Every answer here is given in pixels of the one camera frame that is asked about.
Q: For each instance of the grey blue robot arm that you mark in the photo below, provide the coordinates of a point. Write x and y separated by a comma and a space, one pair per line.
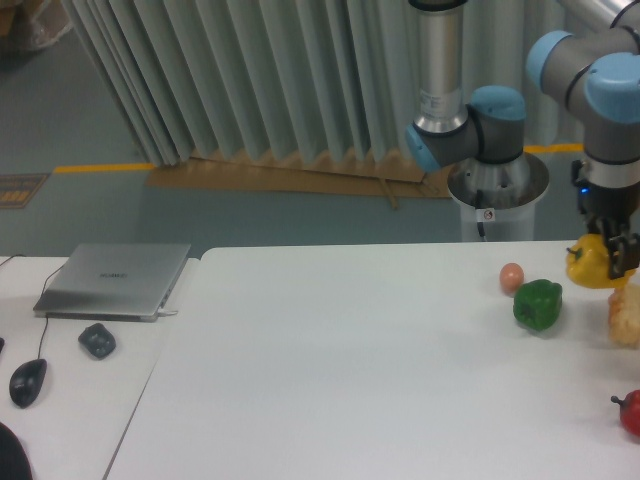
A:
480, 136

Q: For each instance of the bread loaf piece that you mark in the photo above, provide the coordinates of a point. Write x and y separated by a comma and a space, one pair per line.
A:
623, 316

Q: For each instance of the pale green curtain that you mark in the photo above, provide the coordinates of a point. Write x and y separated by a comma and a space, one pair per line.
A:
307, 83

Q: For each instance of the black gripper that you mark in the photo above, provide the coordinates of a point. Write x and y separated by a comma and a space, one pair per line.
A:
615, 207

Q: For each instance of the silver closed laptop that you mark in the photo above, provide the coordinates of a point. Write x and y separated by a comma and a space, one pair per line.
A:
114, 281

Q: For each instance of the green bell pepper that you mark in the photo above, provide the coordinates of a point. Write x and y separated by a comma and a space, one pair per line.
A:
537, 304

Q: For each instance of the yellow bell pepper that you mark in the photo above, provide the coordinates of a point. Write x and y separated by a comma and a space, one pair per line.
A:
587, 264

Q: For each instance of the yellow floor tape left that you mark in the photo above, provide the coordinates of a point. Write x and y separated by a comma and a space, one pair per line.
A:
102, 168

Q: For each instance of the brown egg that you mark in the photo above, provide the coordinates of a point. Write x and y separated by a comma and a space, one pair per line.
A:
511, 277

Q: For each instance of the yellow floor tape right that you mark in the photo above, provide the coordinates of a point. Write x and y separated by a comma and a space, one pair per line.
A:
554, 148

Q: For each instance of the red bell pepper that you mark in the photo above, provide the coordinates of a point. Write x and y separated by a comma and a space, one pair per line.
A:
629, 415

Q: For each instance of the black small controller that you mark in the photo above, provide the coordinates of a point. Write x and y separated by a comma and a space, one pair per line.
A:
98, 341

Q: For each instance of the yellow floor tape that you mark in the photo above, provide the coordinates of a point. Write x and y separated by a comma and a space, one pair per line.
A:
554, 148
102, 168

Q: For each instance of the black computer mouse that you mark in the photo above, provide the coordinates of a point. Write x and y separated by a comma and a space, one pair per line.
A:
26, 382

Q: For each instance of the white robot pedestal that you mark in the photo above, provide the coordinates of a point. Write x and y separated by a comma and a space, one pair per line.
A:
497, 203

